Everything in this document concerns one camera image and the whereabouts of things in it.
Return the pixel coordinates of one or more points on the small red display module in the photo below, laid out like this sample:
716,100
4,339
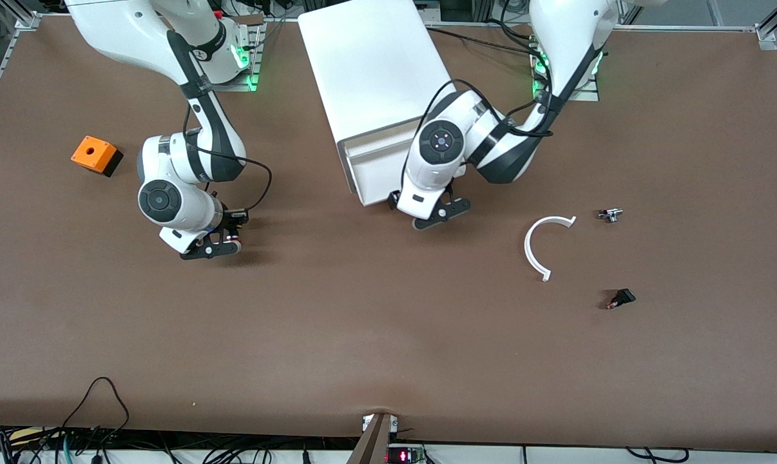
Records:
404,456

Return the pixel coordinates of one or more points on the white curved plastic piece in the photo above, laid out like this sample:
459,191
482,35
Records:
527,248

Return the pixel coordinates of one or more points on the aluminium frame rail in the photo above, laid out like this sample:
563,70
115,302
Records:
685,28
28,20

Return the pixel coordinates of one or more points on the white drawer cabinet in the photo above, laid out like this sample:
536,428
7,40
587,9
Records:
363,64

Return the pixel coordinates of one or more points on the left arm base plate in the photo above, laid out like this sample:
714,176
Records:
588,95

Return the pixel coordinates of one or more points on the small black rocker switch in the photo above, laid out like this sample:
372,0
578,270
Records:
623,297

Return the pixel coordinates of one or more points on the orange button enclosure box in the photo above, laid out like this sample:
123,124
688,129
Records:
92,154

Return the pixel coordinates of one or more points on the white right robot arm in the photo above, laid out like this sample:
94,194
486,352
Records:
169,161

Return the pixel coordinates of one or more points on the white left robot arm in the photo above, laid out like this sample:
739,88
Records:
440,142

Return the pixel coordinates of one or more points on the brown camera mount post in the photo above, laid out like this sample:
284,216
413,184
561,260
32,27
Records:
372,444

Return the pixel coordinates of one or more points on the red push button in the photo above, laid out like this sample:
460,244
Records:
236,240

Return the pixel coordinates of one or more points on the small silver toggle switch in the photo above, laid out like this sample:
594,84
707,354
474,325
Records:
611,215

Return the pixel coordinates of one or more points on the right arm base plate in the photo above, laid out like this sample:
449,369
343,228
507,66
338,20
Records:
250,86

